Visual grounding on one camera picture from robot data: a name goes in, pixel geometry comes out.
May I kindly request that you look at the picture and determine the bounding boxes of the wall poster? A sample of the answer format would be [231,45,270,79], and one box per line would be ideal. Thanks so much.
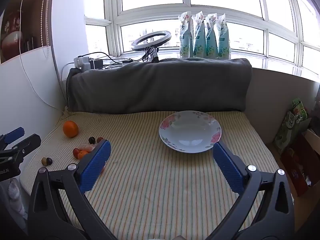
[0,0,54,64]

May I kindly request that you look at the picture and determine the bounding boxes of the large orange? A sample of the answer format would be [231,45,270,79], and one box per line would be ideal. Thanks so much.
[62,120,79,138]

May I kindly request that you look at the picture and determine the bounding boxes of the green packet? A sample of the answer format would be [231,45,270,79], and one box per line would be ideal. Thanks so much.
[274,98,309,153]

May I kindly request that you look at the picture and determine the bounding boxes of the grey blanket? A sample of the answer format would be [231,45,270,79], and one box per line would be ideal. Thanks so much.
[66,58,253,114]

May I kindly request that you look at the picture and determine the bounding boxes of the white cable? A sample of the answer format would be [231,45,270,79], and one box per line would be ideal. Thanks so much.
[19,0,66,112]

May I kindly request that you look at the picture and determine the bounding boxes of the striped mat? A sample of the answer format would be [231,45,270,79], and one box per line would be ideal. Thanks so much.
[20,110,283,240]

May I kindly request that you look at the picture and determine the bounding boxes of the white window frame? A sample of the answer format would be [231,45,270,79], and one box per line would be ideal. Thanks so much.
[84,0,320,75]

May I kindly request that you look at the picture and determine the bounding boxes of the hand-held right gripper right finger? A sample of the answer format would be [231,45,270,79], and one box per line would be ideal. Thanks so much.
[207,141,295,240]

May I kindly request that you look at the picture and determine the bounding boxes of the ring light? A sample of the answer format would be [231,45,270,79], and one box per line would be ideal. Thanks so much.
[131,30,172,63]

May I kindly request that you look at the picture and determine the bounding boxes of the cardboard box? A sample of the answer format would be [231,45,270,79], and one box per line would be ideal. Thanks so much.
[280,125,320,197]

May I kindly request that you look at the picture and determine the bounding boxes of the clear plastic bag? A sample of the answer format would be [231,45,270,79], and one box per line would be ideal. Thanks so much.
[79,143,99,153]

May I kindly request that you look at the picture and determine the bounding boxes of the white bead chain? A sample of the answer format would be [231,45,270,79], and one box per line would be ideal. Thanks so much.
[40,0,50,58]

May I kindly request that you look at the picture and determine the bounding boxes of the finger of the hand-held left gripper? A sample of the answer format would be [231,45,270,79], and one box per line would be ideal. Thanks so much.
[0,127,25,147]
[9,133,42,156]

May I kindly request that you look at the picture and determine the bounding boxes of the white charger plugs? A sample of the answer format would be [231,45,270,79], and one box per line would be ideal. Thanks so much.
[74,56,92,73]

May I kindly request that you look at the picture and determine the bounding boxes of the clear plastic bottle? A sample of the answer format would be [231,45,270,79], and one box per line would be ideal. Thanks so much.
[7,179,25,215]

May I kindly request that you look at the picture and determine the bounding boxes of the floral white plate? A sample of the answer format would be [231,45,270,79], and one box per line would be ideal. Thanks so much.
[159,110,222,154]

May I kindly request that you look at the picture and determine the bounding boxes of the black cables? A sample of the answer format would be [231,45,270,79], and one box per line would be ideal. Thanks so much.
[77,52,140,69]

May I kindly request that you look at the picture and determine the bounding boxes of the teal floral packet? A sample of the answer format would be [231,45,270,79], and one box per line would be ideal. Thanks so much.
[205,12,219,59]
[178,12,193,58]
[192,11,207,58]
[217,14,230,60]

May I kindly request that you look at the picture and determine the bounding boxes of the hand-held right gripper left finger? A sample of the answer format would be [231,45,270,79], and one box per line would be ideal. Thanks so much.
[27,139,118,240]

